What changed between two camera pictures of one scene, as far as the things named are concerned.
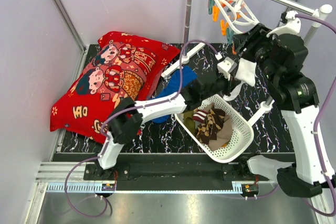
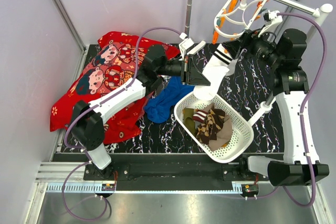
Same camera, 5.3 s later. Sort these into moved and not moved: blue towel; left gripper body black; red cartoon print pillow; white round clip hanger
Moved: white round clip hanger; left gripper body black
Not moved: red cartoon print pillow; blue towel
